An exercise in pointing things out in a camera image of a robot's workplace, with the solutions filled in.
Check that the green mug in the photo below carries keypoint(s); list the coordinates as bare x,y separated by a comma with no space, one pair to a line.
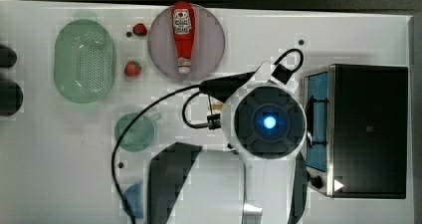
140,135

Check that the red toy strawberry upper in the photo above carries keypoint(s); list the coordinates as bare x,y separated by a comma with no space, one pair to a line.
139,29

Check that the red ketchup bottle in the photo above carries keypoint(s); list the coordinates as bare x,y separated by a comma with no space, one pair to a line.
183,27

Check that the green perforated colander basket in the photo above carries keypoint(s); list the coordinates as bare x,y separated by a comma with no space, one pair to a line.
85,60

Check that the red toy strawberry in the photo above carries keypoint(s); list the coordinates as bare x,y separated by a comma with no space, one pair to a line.
139,29
132,69

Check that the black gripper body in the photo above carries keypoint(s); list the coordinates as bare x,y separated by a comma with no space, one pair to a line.
226,89

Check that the purple round plate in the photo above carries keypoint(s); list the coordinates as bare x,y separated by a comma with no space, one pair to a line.
208,47

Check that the blue mug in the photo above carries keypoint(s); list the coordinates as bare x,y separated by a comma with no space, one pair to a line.
134,200

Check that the small black pot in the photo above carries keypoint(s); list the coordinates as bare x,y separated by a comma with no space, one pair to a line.
8,57

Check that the silver black toaster oven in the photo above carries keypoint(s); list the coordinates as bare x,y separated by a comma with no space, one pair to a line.
358,131

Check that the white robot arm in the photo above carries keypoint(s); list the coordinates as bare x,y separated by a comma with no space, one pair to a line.
262,180

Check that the red toy strawberry lower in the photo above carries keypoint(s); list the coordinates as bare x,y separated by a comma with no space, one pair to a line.
132,69

